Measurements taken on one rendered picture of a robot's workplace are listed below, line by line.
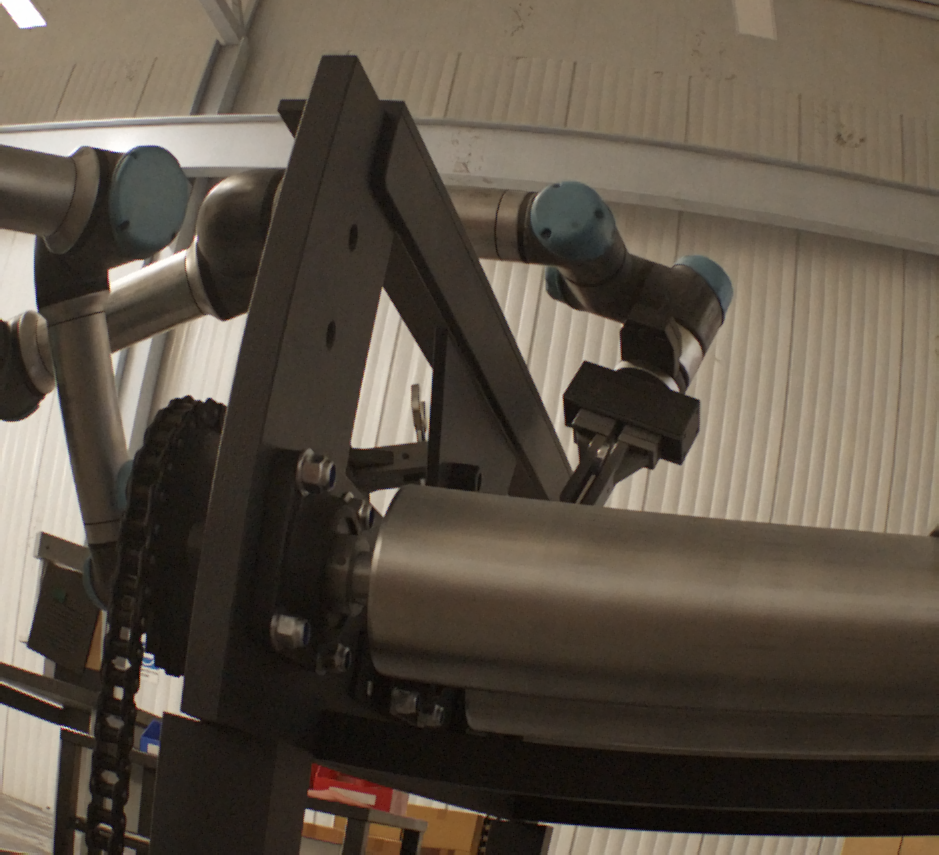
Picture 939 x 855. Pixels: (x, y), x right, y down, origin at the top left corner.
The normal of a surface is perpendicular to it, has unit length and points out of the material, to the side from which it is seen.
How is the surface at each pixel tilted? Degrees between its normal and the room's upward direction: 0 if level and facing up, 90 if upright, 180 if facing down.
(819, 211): 90
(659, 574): 76
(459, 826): 90
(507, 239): 135
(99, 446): 102
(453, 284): 90
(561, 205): 90
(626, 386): 67
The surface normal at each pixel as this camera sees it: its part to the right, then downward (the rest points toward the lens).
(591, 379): -0.10, -0.65
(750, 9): -0.17, 0.95
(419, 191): 0.97, 0.11
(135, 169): 0.80, -0.06
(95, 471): 0.04, 0.08
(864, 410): -0.18, -0.30
